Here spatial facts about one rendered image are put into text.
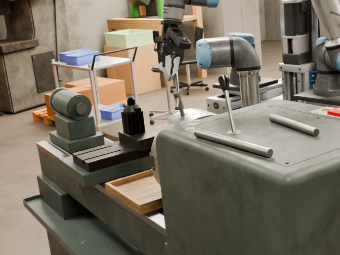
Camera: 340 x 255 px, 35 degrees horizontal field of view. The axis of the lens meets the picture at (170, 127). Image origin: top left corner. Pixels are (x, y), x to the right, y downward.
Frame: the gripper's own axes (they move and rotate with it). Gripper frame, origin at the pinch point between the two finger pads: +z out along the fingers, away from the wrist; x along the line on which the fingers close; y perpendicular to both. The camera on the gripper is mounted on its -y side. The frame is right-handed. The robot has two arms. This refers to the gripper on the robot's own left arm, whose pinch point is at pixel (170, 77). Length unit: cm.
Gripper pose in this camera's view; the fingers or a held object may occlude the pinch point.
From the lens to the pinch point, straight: 193.2
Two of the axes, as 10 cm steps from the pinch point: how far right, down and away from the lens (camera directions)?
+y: -5.2, -1.8, 8.3
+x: -8.5, 0.0, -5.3
